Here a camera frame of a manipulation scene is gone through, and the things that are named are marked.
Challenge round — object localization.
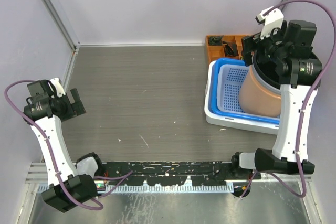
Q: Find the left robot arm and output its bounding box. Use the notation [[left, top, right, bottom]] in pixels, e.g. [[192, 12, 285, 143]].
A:
[[23, 78, 105, 213]]

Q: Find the orange compartment organizer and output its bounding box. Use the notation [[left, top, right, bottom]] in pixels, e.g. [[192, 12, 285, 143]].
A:
[[205, 35, 246, 64]]

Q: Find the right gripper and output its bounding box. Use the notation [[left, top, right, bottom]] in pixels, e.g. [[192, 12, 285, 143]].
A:
[[241, 20, 289, 66]]

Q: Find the dark rolled item far left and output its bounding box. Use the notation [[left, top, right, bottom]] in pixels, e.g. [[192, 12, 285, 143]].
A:
[[208, 36, 223, 46]]

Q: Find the blue perforated basket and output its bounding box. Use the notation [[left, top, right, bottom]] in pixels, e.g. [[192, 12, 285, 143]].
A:
[[209, 58, 280, 125]]

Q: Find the dark rolled item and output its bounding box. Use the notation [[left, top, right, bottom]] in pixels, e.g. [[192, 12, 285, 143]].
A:
[[208, 36, 223, 46], [223, 41, 239, 57]]

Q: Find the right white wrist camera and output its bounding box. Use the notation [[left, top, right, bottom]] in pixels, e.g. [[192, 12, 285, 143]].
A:
[[256, 7, 284, 40]]

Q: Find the white plastic tub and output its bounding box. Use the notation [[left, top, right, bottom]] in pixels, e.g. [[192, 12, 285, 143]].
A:
[[204, 61, 279, 135]]

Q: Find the white cable duct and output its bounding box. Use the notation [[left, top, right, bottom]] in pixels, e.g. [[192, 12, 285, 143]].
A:
[[38, 184, 234, 194]]

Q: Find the dark rolled item centre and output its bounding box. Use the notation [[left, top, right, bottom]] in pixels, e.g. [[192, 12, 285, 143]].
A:
[[223, 41, 239, 57]]

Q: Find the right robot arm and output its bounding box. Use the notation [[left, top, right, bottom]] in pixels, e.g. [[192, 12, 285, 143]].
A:
[[230, 20, 322, 179]]

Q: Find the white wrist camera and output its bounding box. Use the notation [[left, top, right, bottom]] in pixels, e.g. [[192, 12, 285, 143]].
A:
[[256, 7, 284, 40], [50, 77, 66, 97]]

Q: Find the black bucket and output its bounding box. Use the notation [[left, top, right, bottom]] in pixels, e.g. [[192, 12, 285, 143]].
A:
[[253, 53, 322, 89]]

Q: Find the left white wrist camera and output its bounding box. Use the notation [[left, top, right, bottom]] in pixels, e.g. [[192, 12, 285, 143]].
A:
[[50, 77, 66, 97]]

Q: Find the black mounting rail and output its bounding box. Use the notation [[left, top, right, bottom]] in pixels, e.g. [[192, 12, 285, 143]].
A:
[[95, 161, 252, 186]]

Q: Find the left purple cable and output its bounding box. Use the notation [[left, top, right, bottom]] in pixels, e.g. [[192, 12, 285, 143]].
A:
[[4, 80, 133, 211]]

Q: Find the orange bucket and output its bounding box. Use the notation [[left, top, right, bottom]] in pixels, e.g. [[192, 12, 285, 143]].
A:
[[238, 66, 281, 118]]

